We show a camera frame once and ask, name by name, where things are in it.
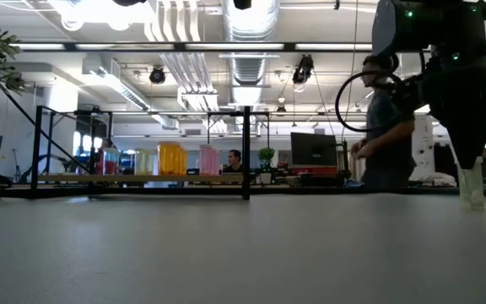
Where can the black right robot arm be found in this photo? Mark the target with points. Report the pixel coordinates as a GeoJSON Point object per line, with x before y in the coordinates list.
{"type": "Point", "coordinates": [428, 25]}

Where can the small potted background plant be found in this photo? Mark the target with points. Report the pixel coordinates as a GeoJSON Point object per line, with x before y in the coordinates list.
{"type": "Point", "coordinates": [266, 154]}

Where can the silver ventilation duct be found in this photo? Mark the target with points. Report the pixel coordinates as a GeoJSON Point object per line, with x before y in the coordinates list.
{"type": "Point", "coordinates": [249, 67]}

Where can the wooden shelf board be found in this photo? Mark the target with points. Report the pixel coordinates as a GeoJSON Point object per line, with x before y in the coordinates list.
{"type": "Point", "coordinates": [78, 178]}

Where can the person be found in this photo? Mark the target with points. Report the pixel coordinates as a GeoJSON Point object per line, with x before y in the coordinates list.
{"type": "Point", "coordinates": [234, 159]}
{"type": "Point", "coordinates": [384, 126]}

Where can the black table frame rails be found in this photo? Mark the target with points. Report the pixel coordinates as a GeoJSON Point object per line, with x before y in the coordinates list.
{"type": "Point", "coordinates": [310, 191]}

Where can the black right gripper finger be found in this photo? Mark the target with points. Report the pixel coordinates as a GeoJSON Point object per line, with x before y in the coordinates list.
{"type": "Point", "coordinates": [470, 152]}

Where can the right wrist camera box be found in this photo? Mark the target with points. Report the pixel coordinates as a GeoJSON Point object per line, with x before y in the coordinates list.
{"type": "Point", "coordinates": [407, 93]}

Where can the green medicine bottle white cap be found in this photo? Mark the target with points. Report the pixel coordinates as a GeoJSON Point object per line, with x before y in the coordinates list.
{"type": "Point", "coordinates": [471, 190]}

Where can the pale green bottle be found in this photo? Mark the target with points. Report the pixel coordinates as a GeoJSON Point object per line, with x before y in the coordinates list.
{"type": "Point", "coordinates": [141, 161]}

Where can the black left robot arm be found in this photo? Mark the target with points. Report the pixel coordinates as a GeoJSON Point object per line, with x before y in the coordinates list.
{"type": "Point", "coordinates": [129, 2]}

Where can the black overhead frame beam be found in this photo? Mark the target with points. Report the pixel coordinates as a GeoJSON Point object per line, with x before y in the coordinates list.
{"type": "Point", "coordinates": [179, 46]}

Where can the red bottle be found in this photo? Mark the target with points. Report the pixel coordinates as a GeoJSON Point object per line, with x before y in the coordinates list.
{"type": "Point", "coordinates": [111, 162]}

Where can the black ceiling-hung camera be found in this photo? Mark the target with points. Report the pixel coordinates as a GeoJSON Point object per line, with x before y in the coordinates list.
{"type": "Point", "coordinates": [303, 69]}
{"type": "Point", "coordinates": [157, 76]}

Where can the black desk monitor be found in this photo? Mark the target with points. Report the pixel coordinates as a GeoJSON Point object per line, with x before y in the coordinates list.
{"type": "Point", "coordinates": [312, 148]}

